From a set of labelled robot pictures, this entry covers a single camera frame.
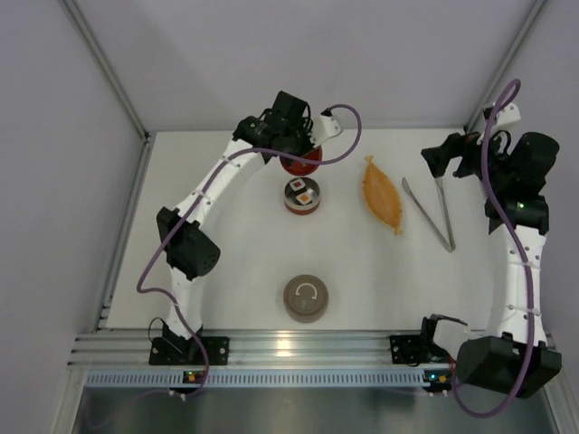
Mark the sushi roll red centre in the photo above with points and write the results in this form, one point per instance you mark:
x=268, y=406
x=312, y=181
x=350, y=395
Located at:
x=297, y=185

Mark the slotted grey cable duct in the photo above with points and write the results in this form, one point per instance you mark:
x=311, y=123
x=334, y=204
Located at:
x=274, y=378

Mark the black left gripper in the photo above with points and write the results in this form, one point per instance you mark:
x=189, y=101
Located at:
x=298, y=145

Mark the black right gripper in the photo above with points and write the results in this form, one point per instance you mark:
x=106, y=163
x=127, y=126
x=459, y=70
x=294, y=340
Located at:
x=442, y=156

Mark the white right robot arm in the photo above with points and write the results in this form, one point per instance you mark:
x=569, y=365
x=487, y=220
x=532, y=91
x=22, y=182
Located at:
x=514, y=340

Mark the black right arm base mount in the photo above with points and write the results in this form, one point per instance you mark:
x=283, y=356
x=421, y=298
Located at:
x=414, y=350

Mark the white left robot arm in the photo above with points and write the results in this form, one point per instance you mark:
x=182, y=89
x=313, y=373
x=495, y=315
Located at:
x=186, y=230

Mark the left aluminium frame post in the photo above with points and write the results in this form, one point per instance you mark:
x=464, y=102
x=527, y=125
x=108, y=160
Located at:
x=92, y=44

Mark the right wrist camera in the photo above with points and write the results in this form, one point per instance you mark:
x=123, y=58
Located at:
x=506, y=117

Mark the right aluminium frame post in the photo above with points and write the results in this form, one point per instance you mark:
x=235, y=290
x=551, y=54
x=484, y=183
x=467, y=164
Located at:
x=507, y=58

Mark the red round lid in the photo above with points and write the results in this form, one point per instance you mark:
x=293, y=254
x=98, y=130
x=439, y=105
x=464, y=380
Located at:
x=298, y=168

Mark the beige band metal container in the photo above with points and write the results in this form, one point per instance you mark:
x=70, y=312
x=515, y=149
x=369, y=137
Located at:
x=305, y=317

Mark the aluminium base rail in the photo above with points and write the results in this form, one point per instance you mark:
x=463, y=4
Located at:
x=245, y=348

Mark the red band metal container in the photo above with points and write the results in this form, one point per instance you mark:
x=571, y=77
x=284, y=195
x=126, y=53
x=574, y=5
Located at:
x=291, y=204

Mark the sushi roll orange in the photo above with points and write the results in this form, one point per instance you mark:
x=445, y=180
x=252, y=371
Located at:
x=305, y=198

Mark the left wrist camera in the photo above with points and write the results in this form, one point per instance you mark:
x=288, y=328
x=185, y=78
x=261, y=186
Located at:
x=325, y=127

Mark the brown round lid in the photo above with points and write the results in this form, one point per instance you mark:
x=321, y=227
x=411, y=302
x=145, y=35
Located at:
x=305, y=292

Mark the woven bamboo boat tray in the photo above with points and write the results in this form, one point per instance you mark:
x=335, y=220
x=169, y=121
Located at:
x=381, y=196

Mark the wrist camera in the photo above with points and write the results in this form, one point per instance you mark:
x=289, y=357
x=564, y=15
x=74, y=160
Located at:
x=325, y=127
x=506, y=117

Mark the aluminium frame post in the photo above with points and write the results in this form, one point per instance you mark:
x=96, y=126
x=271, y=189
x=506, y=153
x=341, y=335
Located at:
x=92, y=44
x=507, y=58

